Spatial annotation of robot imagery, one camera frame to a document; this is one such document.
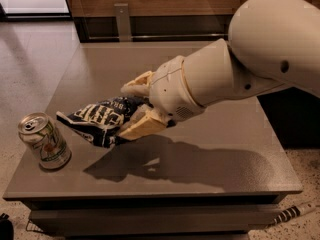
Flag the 7up soda can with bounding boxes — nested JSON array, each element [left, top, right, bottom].
[[18, 112, 72, 170]]

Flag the blue chip bag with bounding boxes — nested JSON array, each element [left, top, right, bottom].
[[56, 96, 149, 148]]

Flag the left metal bracket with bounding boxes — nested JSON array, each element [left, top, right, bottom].
[[114, 3, 132, 42]]

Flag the black object on floor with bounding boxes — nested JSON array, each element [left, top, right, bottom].
[[0, 213, 14, 240]]

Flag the striped cylinder on floor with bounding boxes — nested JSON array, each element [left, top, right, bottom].
[[269, 202, 316, 227]]

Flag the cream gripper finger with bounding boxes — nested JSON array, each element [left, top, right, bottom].
[[117, 104, 168, 141], [121, 71, 154, 97]]

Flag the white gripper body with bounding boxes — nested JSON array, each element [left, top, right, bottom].
[[149, 56, 205, 122]]

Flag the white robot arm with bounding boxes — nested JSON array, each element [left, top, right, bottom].
[[117, 0, 320, 140]]

